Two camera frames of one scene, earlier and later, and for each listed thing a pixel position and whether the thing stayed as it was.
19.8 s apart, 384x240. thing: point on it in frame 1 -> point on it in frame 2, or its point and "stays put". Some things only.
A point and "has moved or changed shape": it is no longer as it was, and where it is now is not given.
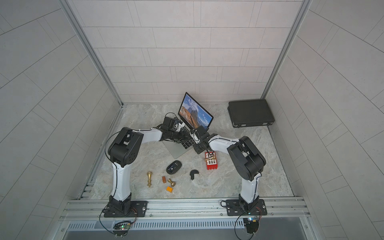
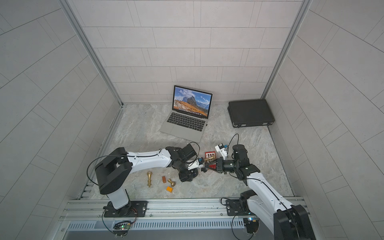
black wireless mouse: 173,167 -> 195,172
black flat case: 248,113 stays put
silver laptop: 191,117 has moved or changed shape
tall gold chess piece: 149,181 stays put
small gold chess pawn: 173,184 stays put
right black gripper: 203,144 -> 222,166
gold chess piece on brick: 213,157 stays put
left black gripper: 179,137 -> 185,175
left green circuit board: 121,229 stays put
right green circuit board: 252,225 stays put
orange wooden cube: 169,189 stays put
